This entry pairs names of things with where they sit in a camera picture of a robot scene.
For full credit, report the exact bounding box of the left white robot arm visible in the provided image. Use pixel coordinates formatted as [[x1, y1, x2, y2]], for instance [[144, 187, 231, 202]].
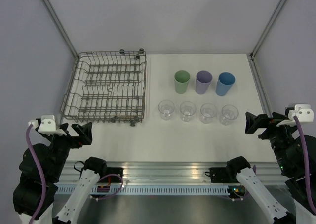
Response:
[[13, 119, 108, 224]]

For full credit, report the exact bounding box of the green plastic cup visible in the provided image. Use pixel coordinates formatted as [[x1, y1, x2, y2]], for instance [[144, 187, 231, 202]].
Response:
[[174, 70, 191, 94]]

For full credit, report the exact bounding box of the grey wire dish rack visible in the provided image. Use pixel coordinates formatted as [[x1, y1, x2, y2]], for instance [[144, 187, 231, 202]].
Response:
[[61, 48, 147, 127]]

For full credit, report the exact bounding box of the white slotted cable duct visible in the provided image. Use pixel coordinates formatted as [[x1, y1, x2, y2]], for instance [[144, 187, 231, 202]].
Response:
[[55, 185, 232, 196]]

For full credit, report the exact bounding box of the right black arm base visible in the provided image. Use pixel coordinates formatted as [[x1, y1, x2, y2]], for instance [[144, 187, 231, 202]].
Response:
[[209, 167, 237, 183]]

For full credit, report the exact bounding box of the clear glass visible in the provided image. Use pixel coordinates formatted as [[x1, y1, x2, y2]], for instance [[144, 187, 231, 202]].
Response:
[[200, 103, 217, 124], [158, 100, 175, 121], [220, 104, 239, 125], [179, 101, 196, 122]]

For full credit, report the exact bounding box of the aluminium corner post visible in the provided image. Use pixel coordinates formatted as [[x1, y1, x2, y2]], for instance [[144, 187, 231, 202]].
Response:
[[249, 0, 297, 60], [41, 0, 77, 57]]

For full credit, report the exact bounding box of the purple plastic cup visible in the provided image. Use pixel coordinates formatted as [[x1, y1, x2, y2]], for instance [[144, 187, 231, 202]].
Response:
[[195, 70, 213, 95]]

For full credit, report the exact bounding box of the aluminium front rail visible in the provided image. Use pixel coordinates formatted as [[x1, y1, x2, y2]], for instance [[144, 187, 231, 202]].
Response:
[[56, 161, 292, 185]]

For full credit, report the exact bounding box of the right aluminium corner post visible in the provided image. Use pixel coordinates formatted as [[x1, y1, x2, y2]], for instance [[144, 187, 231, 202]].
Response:
[[249, 0, 297, 60]]

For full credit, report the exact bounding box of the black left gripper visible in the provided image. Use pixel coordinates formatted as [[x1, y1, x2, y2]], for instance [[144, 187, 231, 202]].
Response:
[[45, 121, 93, 179]]

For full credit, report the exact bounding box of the blue plastic cup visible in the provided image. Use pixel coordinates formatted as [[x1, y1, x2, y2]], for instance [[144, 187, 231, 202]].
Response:
[[215, 72, 236, 96]]

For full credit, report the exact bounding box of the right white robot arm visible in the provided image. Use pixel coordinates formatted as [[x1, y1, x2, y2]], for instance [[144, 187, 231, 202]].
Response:
[[225, 108, 316, 224]]

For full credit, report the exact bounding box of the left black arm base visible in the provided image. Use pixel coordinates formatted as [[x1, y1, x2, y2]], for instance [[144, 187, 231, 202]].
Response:
[[98, 167, 124, 184]]

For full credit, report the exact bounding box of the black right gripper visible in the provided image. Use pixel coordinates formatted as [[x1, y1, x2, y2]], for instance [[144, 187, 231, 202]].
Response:
[[245, 110, 301, 172]]

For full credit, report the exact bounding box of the left aluminium corner post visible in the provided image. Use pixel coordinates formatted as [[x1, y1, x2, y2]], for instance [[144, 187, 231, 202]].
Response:
[[41, 0, 77, 57]]

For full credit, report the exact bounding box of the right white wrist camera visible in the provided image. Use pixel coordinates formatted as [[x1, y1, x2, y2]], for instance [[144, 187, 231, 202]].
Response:
[[276, 104, 314, 127]]

